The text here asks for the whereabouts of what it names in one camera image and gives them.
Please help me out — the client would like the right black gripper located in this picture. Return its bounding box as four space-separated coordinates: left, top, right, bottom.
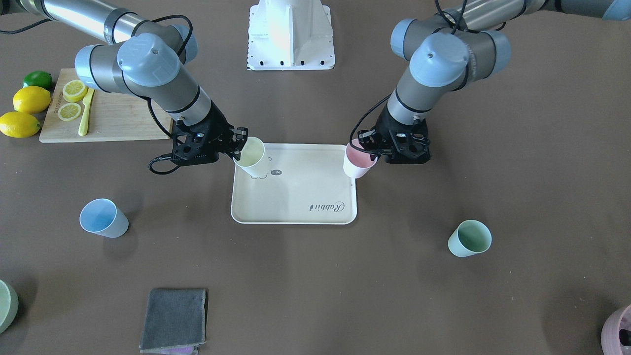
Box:
171 103 249 164

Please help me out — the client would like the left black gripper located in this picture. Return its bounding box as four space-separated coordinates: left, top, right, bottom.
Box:
357 108 432 164

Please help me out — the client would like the pale yellow plastic cup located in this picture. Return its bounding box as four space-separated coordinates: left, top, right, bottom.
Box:
234 136 270 179

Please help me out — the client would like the pink plastic cup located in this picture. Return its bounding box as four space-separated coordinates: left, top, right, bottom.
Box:
343 139 378 179

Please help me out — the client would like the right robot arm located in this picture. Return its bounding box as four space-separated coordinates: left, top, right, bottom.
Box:
1 0 248 166

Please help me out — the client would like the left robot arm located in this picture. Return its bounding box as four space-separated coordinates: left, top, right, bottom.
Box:
349 0 631 164

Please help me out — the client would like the cream rabbit serving tray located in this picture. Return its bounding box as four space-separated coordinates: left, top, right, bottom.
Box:
231 143 357 225

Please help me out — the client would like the wooden cutting board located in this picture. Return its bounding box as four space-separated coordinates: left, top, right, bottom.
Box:
39 68 167 143

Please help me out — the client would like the green plastic cup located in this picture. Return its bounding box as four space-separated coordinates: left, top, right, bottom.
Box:
448 220 492 257

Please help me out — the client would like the blue plastic cup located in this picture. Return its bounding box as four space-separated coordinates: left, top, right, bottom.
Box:
79 198 129 238

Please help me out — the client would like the yellow plastic knife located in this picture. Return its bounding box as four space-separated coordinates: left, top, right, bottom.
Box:
77 88 95 137

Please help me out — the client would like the lower lemon slice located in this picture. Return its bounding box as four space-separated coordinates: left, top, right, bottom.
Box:
57 103 82 122

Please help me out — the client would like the lemon slice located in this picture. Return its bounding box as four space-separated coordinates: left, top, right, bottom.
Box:
57 103 82 122
62 79 88 103

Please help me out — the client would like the upper lemon slice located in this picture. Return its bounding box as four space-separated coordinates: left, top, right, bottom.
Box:
62 79 88 103

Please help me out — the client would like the grey folded cloth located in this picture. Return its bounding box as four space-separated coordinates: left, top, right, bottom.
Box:
139 288 207 355

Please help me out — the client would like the whole lemon upper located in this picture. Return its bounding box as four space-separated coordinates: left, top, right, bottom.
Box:
13 86 51 114

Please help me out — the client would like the whole lemon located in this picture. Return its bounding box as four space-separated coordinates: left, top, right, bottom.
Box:
0 111 41 139
13 86 51 114

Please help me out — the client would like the green lime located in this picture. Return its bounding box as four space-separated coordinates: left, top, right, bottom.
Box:
23 71 53 90

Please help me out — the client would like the whole lemon lower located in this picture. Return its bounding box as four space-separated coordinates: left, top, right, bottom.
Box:
0 111 41 139

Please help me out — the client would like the green bowl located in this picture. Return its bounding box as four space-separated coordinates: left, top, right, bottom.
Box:
0 280 19 333

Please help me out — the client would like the pink bowl with ice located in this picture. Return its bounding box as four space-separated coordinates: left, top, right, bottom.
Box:
601 305 631 355

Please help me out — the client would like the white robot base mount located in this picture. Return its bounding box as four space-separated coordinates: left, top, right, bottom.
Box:
246 0 336 71

